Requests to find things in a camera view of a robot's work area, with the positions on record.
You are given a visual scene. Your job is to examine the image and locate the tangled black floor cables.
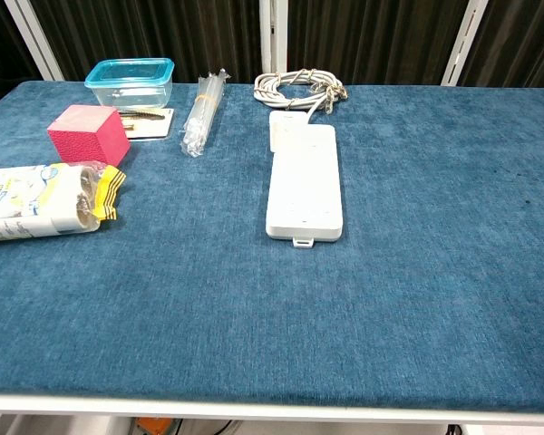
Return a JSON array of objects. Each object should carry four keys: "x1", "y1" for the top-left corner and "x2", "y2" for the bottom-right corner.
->
[{"x1": 207, "y1": 420, "x2": 242, "y2": 435}]

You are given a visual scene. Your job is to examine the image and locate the white slotted frame post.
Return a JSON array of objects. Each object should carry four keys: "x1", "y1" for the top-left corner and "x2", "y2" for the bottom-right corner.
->
[{"x1": 440, "y1": 0, "x2": 490, "y2": 87}]

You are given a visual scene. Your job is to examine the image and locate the white and yellow plastic package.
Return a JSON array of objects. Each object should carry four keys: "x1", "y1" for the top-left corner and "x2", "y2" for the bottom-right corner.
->
[{"x1": 0, "y1": 161, "x2": 128, "y2": 244}]

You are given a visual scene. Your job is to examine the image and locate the blue fabric table cover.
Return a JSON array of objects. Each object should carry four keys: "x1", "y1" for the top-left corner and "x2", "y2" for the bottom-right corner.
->
[{"x1": 0, "y1": 80, "x2": 544, "y2": 405}]

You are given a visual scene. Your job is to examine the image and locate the white power strip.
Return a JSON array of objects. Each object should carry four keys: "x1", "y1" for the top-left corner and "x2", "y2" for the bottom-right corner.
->
[{"x1": 265, "y1": 111, "x2": 345, "y2": 250}]

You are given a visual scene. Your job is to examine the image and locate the clear container with blue lid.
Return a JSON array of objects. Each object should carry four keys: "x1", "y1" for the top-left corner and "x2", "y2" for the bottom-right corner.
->
[{"x1": 83, "y1": 57, "x2": 176, "y2": 111}]

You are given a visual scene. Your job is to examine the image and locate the black pleated curtain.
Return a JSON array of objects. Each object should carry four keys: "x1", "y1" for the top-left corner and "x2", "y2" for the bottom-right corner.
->
[{"x1": 0, "y1": 0, "x2": 544, "y2": 114}]

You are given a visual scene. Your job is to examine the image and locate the razor on yellow blister card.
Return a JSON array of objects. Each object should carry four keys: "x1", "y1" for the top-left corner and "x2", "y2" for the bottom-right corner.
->
[{"x1": 115, "y1": 107, "x2": 176, "y2": 142}]

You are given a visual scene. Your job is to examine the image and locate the orange device under table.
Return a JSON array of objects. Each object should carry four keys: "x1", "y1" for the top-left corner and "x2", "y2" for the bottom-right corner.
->
[{"x1": 132, "y1": 416, "x2": 174, "y2": 435}]

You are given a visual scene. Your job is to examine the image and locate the white slanted frame post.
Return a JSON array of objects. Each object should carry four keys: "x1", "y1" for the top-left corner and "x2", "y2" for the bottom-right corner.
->
[{"x1": 3, "y1": 0, "x2": 65, "y2": 82}]

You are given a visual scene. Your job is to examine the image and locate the pink cube box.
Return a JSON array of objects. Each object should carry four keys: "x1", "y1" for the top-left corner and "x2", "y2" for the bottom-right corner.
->
[{"x1": 46, "y1": 104, "x2": 131, "y2": 169}]

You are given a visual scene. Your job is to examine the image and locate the white upright frame post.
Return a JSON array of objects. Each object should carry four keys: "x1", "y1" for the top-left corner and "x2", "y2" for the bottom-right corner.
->
[{"x1": 258, "y1": 0, "x2": 289, "y2": 85}]

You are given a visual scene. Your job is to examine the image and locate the white power adapter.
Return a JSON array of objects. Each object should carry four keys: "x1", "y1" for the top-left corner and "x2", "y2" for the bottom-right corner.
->
[{"x1": 268, "y1": 111, "x2": 310, "y2": 153}]

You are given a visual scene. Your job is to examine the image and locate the clear bag of cable ties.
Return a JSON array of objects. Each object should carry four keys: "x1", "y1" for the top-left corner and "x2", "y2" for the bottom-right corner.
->
[{"x1": 180, "y1": 67, "x2": 233, "y2": 159}]

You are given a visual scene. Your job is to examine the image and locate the white cable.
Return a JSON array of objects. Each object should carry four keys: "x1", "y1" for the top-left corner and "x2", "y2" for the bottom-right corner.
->
[{"x1": 253, "y1": 68, "x2": 349, "y2": 126}]

